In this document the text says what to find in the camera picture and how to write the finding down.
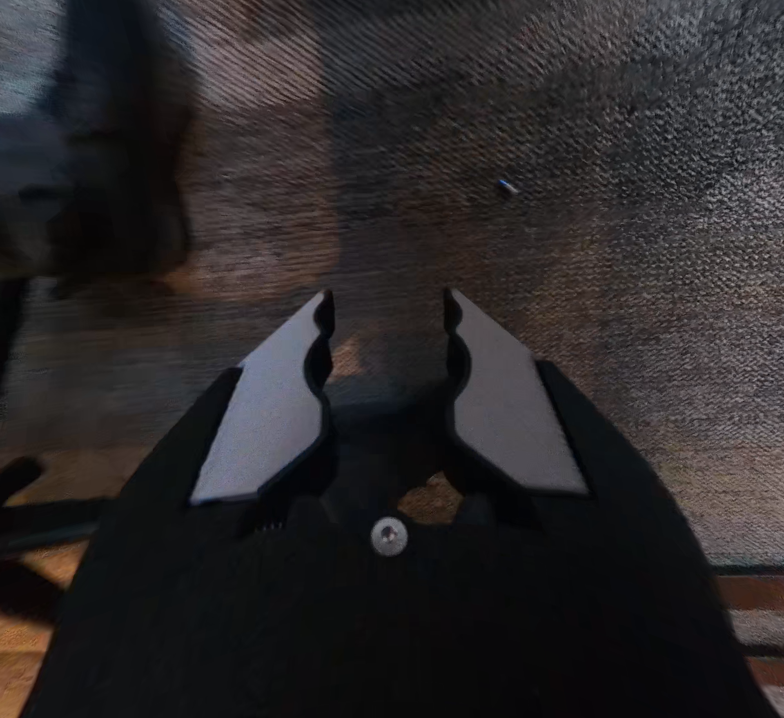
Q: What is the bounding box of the person's dark leg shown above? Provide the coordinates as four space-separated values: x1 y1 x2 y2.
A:
0 0 198 299

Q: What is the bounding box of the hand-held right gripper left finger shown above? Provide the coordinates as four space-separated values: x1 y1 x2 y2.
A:
189 289 336 506

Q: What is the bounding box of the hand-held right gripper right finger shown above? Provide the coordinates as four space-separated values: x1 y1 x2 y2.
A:
443 287 590 497

